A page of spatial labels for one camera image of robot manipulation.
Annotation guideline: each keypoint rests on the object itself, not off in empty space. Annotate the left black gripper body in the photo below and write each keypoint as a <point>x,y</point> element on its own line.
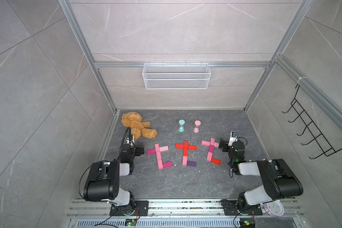
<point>135,153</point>

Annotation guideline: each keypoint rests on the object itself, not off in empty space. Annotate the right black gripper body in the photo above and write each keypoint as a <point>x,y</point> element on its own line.
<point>227,148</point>

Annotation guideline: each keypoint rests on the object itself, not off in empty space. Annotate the magenta block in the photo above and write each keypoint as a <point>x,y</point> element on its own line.
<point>211,148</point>
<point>167,164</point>
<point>152,151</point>

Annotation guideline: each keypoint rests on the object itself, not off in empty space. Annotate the red block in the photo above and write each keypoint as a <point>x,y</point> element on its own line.
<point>185,152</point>
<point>179,146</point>
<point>192,147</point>
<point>216,161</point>

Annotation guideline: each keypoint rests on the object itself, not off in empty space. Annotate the light pink block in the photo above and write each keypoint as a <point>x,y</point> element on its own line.
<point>164,148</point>
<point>157,148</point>
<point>212,142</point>

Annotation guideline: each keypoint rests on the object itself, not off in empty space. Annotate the pink block stem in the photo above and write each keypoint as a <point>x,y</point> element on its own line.
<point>209,157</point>

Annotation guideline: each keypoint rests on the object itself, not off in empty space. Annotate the purple block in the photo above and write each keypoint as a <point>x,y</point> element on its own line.
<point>192,163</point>

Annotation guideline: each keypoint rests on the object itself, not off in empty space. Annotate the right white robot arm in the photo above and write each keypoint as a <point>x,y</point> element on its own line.
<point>278,180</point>

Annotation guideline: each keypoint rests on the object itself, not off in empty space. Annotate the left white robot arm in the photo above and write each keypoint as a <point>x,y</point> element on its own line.
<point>103,180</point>

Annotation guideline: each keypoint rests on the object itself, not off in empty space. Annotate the brown teddy bear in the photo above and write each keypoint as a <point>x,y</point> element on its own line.
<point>138,127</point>

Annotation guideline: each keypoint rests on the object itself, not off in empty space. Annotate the pink sand timer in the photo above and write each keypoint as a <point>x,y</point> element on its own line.
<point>197,126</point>

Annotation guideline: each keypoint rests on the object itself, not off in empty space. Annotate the teal sand timer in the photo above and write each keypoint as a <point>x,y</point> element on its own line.
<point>181,125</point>

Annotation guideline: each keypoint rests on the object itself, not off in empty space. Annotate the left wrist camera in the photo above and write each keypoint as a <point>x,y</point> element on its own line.
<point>131,141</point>

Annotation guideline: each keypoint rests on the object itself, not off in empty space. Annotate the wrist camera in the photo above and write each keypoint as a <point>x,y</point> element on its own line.
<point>233,137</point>
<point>131,141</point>

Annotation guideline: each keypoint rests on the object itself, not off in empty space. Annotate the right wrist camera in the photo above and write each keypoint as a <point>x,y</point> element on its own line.
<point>233,137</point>

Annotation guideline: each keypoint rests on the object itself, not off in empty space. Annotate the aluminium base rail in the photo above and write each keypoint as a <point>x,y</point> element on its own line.
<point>181,213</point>

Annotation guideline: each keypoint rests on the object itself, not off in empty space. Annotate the white wire mesh basket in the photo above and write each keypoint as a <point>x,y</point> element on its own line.
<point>176,76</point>

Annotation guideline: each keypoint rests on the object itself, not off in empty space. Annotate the black wire hook rack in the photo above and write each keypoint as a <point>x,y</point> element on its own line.
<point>311,129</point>

